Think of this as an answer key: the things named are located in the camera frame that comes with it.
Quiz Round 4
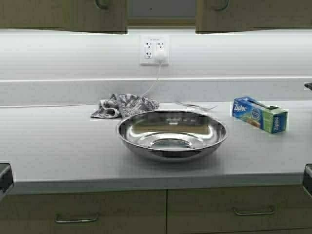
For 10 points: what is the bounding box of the cabinet door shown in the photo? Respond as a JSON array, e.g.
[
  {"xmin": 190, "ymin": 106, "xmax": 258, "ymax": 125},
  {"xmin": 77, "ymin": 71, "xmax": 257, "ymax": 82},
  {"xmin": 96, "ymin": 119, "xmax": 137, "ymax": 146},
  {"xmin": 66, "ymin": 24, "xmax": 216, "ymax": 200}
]
[
  {"xmin": 0, "ymin": 0, "xmax": 128, "ymax": 34},
  {"xmin": 195, "ymin": 0, "xmax": 312, "ymax": 34}
]

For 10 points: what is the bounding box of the drawer metal handle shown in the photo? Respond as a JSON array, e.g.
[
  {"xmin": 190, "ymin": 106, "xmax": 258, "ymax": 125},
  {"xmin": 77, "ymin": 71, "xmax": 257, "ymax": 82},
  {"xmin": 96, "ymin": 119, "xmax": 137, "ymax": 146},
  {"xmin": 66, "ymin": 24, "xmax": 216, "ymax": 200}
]
[
  {"xmin": 232, "ymin": 206, "xmax": 276, "ymax": 216},
  {"xmin": 55, "ymin": 213, "xmax": 99, "ymax": 224}
]

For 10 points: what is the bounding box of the grey patterned dish towel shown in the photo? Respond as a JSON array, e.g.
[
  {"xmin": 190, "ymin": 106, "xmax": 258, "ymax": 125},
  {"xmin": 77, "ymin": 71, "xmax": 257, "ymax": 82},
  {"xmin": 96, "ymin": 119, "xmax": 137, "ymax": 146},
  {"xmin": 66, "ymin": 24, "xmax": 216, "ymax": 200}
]
[{"xmin": 90, "ymin": 94, "xmax": 160, "ymax": 119}]

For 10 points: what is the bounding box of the white power cable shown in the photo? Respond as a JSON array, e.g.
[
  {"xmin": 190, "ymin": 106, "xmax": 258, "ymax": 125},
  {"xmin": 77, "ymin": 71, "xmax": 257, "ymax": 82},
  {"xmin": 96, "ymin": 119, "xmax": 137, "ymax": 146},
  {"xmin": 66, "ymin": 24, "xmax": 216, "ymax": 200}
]
[{"xmin": 0, "ymin": 61, "xmax": 162, "ymax": 108}]

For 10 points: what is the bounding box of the left drawer metal handle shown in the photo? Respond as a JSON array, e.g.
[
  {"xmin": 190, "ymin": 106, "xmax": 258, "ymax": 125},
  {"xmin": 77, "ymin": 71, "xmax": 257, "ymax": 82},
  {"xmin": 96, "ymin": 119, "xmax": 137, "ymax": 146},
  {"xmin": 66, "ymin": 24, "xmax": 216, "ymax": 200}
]
[{"xmin": 55, "ymin": 213, "xmax": 99, "ymax": 224}]

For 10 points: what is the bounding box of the black cooking pot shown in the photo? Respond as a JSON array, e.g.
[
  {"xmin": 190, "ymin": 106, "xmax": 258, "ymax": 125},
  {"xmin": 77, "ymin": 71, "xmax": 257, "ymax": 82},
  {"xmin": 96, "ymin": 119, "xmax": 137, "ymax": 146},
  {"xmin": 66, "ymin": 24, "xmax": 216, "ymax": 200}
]
[{"xmin": 304, "ymin": 82, "xmax": 312, "ymax": 90}]

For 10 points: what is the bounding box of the right wooden drawer front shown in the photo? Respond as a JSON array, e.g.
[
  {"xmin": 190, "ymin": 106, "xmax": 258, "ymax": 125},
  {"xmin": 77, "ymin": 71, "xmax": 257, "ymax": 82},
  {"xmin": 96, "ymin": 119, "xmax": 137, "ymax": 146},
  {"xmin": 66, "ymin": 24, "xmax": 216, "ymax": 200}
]
[{"xmin": 167, "ymin": 186, "xmax": 312, "ymax": 234}]

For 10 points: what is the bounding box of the white wall outlet plate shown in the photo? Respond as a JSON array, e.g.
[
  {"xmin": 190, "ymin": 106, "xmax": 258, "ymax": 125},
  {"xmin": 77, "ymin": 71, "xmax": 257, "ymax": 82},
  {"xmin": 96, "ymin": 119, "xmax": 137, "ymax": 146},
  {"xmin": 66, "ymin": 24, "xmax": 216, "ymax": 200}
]
[{"xmin": 139, "ymin": 35, "xmax": 170, "ymax": 66}]

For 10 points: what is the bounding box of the right drawer metal handle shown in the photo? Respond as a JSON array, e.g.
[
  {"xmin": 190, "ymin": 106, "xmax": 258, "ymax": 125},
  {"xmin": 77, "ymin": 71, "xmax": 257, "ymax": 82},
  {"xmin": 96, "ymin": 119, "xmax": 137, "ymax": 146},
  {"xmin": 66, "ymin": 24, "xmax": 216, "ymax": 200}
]
[{"xmin": 232, "ymin": 206, "xmax": 276, "ymax": 216}]

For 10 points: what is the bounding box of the white power adapter plug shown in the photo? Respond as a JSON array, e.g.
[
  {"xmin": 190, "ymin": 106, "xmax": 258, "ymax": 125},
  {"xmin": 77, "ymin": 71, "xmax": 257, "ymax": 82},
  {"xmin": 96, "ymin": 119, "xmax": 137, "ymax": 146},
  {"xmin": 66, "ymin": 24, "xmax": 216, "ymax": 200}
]
[{"xmin": 155, "ymin": 50, "xmax": 167, "ymax": 63}]

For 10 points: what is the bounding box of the large stainless steel pan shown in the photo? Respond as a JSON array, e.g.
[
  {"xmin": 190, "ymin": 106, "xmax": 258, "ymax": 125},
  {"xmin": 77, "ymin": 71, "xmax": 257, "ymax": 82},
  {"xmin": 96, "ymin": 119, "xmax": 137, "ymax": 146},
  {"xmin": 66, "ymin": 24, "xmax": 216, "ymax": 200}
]
[{"xmin": 116, "ymin": 109, "xmax": 229, "ymax": 163}]

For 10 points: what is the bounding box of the left wooden drawer front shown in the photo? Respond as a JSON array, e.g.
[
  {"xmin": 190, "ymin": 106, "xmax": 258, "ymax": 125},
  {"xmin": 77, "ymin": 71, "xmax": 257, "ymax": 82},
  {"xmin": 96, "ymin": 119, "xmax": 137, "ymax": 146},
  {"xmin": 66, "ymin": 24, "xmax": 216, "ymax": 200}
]
[{"xmin": 0, "ymin": 191, "xmax": 166, "ymax": 234}]

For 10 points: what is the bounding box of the wooden drawer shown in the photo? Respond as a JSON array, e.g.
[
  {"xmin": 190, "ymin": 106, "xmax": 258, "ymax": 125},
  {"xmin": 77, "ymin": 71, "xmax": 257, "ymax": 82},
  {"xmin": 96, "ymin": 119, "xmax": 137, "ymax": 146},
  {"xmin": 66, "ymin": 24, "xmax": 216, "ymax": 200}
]
[
  {"xmin": 0, "ymin": 191, "xmax": 166, "ymax": 234},
  {"xmin": 167, "ymin": 186, "xmax": 312, "ymax": 234}
]

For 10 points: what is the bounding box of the blue green Ziploc box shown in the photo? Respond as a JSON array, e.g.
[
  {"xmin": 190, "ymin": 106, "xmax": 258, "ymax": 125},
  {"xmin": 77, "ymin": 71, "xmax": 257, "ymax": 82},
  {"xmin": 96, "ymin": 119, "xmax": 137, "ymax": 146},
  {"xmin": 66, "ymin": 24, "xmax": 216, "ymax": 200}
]
[{"xmin": 232, "ymin": 97, "xmax": 288, "ymax": 134}]

